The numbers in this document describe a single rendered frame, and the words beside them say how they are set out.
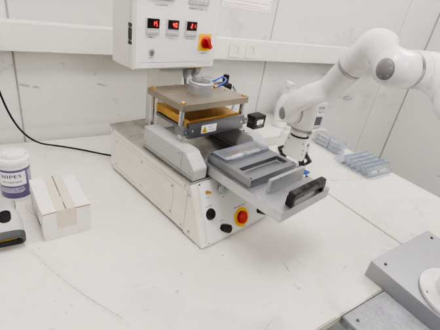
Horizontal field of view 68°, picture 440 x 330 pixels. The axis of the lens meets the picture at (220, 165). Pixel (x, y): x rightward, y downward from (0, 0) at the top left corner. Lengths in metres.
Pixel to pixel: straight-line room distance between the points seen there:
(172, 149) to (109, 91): 0.67
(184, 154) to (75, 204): 0.32
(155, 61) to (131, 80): 0.48
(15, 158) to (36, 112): 0.45
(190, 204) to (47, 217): 0.37
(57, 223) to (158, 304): 0.35
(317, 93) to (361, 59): 0.19
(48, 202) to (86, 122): 0.65
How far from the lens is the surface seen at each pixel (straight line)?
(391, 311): 1.01
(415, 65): 0.96
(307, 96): 1.21
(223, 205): 0.98
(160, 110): 1.06
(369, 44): 1.09
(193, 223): 0.94
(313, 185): 0.85
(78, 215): 0.97
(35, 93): 1.49
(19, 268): 0.94
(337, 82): 1.17
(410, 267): 1.09
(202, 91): 1.02
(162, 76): 1.15
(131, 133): 1.15
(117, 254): 0.93
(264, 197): 0.81
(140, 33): 1.04
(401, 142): 3.30
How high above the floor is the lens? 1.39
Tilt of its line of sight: 27 degrees down
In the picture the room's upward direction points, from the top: 10 degrees clockwise
